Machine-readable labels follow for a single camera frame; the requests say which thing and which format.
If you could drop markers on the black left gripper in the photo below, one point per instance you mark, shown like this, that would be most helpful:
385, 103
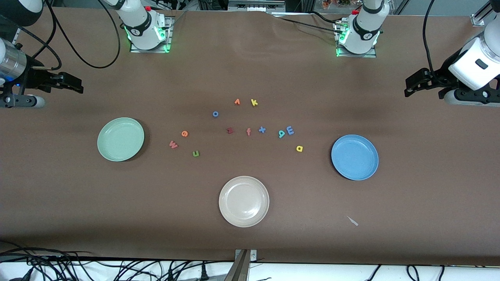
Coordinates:
441, 76

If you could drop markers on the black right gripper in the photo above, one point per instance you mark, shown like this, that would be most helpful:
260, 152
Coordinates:
35, 78

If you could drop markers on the pink foam letter w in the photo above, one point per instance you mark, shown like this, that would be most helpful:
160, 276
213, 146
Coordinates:
173, 144

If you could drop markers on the blue foam letter m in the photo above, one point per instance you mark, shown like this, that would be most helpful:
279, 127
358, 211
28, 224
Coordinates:
290, 130

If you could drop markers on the teal foam letter g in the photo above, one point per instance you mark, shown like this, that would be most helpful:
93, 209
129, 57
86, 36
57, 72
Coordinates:
281, 134

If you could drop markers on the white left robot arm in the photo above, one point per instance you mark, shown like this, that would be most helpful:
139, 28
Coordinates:
363, 31

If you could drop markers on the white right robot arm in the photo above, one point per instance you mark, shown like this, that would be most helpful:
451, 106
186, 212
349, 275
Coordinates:
142, 27

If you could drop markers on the green plate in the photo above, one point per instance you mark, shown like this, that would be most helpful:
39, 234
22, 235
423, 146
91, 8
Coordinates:
120, 139

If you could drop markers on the blue plate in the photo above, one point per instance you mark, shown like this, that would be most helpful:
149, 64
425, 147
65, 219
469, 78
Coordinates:
354, 157

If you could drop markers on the white tape scrap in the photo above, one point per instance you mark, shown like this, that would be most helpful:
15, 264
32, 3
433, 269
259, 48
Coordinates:
352, 221

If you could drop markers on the silver metal device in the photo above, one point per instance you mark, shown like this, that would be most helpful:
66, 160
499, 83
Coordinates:
256, 4

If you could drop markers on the beige plate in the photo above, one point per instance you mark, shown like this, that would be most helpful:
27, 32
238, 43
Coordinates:
244, 201

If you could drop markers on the aluminium profile bar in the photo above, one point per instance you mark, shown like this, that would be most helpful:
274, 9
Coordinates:
239, 269

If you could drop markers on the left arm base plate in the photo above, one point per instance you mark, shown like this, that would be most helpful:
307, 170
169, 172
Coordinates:
371, 56

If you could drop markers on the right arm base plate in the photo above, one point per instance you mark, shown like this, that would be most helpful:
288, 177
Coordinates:
134, 50

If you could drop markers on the aluminium table edge rail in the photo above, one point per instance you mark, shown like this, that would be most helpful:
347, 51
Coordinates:
16, 36

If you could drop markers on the aluminium corner bracket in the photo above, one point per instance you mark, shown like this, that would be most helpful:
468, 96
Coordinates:
479, 20

